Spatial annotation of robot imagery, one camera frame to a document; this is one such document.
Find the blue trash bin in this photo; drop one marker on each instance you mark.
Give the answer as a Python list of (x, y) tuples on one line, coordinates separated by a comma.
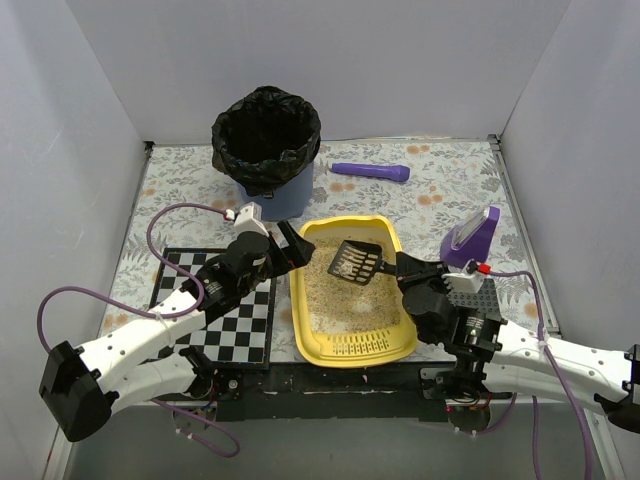
[(287, 202)]

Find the black trash bag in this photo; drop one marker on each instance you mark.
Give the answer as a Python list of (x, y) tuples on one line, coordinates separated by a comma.
[(265, 140)]

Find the purple flashlight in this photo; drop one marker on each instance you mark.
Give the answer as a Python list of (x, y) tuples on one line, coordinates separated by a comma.
[(395, 173)]

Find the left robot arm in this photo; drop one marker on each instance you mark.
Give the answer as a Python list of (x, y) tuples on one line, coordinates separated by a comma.
[(84, 386)]

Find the cat litter granules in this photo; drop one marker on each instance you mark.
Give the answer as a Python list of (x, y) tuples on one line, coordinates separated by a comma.
[(336, 306)]

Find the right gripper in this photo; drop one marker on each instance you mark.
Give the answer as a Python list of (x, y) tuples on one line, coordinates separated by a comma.
[(417, 273)]

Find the black litter scoop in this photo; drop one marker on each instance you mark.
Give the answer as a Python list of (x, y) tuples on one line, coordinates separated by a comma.
[(359, 262)]

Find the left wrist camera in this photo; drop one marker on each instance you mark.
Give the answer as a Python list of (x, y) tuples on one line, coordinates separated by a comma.
[(247, 219)]

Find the grey lego baseplate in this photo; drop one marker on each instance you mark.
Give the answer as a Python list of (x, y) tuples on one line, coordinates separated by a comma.
[(485, 300)]

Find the black white chessboard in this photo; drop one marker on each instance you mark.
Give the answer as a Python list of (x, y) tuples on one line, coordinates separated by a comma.
[(238, 339)]

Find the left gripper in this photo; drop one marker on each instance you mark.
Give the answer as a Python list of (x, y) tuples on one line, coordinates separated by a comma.
[(282, 251)]

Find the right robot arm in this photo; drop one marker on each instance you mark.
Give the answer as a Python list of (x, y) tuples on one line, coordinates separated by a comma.
[(497, 355)]

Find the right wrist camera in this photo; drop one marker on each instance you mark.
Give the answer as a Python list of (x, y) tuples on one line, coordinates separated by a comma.
[(469, 279)]

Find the yellow litter box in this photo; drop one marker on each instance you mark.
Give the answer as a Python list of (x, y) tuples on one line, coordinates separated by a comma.
[(351, 350)]

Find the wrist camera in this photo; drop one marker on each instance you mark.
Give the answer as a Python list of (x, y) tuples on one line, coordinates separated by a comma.
[(247, 219), (469, 279)]

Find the floral table mat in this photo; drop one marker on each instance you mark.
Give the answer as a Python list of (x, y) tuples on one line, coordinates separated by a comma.
[(181, 196)]

